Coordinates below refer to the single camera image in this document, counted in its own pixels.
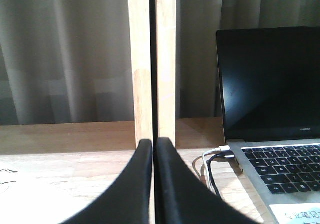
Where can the wooden desk shelf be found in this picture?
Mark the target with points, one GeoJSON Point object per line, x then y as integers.
{"type": "Point", "coordinates": [58, 169]}

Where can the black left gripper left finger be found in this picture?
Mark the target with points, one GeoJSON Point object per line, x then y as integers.
{"type": "Point", "coordinates": [127, 200]}

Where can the grey curtain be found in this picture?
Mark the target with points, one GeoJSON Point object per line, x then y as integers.
{"type": "Point", "coordinates": [69, 61]}

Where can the silver laptop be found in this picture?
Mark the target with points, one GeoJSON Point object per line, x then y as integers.
{"type": "Point", "coordinates": [269, 83]}

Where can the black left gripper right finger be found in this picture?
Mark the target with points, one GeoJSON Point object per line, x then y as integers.
{"type": "Point", "coordinates": [181, 198]}

